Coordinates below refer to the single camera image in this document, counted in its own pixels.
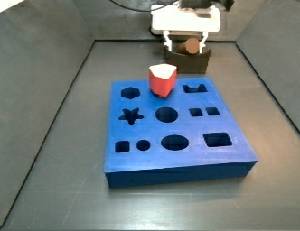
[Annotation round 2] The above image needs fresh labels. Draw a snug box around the brown cylinder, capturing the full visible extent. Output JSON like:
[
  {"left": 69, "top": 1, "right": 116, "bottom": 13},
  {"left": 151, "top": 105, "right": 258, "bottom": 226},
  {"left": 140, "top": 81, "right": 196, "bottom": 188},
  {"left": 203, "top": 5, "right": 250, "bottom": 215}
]
[{"left": 176, "top": 38, "right": 199, "bottom": 55}]

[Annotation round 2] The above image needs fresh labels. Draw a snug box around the red pentagon prism block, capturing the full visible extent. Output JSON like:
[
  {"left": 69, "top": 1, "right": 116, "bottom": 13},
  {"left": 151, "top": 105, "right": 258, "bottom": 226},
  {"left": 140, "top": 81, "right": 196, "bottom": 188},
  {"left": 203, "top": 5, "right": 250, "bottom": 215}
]
[{"left": 148, "top": 64, "right": 176, "bottom": 98}]

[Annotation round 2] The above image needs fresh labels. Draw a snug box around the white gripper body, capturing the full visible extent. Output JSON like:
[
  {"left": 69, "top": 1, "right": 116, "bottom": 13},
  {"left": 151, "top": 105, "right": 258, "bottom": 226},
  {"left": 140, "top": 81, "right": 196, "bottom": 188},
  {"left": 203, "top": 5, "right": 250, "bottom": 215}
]
[{"left": 151, "top": 4, "right": 219, "bottom": 34}]

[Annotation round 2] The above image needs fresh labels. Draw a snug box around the blue shape sorter board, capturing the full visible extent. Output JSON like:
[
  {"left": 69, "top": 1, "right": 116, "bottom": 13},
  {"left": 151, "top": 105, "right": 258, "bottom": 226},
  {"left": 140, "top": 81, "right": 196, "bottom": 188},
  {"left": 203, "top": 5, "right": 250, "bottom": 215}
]
[{"left": 104, "top": 78, "right": 257, "bottom": 188}]

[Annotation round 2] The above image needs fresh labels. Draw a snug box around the black cable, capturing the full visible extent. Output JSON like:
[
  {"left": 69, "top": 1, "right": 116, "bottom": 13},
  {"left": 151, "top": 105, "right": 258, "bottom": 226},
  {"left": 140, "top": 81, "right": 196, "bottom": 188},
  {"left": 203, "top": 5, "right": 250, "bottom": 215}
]
[{"left": 108, "top": 0, "right": 178, "bottom": 13}]

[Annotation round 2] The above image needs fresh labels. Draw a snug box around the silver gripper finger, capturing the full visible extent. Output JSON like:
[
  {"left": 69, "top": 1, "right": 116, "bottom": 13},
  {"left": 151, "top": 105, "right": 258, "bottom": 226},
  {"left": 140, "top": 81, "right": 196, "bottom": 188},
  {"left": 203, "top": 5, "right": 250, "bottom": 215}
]
[
  {"left": 163, "top": 30, "right": 172, "bottom": 51},
  {"left": 199, "top": 32, "right": 207, "bottom": 53}
]

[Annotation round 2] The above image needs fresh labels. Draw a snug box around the dark curved cradle block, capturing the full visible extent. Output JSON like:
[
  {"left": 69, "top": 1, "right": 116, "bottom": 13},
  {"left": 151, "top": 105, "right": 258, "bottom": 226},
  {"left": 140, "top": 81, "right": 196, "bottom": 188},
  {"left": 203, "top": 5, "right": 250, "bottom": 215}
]
[{"left": 163, "top": 47, "right": 211, "bottom": 74}]

